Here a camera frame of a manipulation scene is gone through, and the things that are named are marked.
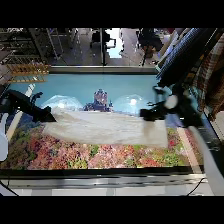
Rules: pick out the brown checked shirt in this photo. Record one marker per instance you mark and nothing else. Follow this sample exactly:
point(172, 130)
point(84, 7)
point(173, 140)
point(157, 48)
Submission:
point(211, 76)

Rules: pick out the dark blue checked shirt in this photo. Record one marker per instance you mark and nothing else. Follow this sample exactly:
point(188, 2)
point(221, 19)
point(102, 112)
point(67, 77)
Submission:
point(185, 53)

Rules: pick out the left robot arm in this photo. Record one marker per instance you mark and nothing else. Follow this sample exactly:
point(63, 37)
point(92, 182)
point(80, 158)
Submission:
point(18, 101)

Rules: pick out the white long-sleeved shirt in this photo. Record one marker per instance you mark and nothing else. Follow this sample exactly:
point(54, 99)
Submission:
point(106, 128)

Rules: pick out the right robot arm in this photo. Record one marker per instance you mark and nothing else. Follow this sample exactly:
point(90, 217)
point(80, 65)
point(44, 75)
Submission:
point(213, 160)

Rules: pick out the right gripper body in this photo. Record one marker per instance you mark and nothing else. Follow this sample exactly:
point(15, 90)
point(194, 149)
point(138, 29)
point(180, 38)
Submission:
point(153, 114)

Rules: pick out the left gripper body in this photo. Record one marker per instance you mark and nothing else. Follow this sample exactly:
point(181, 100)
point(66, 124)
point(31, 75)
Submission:
point(45, 115)

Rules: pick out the silver frame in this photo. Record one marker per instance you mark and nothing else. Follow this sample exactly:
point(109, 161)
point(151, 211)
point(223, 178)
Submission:
point(100, 182)

